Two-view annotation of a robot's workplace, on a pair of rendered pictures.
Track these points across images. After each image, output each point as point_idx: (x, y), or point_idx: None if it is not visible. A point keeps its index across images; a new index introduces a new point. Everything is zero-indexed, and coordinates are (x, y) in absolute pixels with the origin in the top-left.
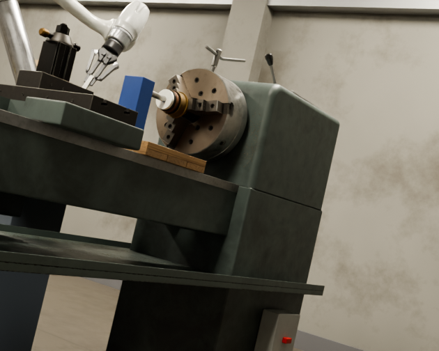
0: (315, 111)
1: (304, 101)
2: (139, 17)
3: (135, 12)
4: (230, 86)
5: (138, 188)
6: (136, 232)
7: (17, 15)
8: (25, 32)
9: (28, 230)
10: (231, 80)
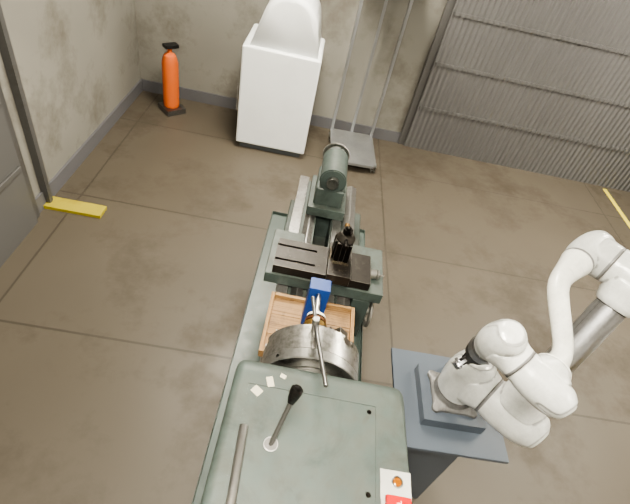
0: (207, 476)
1: (219, 435)
2: (482, 331)
3: (488, 324)
4: (281, 339)
5: None
6: None
7: (585, 315)
8: (575, 334)
9: (360, 369)
10: (312, 375)
